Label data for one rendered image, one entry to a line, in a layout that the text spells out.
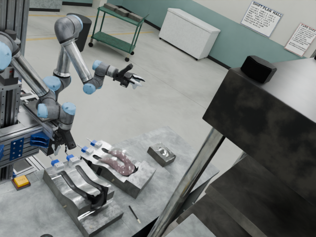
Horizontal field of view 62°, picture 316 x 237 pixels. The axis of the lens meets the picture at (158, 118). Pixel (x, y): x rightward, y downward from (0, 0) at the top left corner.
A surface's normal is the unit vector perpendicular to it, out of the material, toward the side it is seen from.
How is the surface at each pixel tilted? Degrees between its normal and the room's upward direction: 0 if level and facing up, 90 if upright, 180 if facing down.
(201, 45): 90
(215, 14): 90
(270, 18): 90
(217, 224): 0
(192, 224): 0
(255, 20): 90
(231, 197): 0
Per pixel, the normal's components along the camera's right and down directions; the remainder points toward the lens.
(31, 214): 0.35, -0.78
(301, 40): -0.51, 0.30
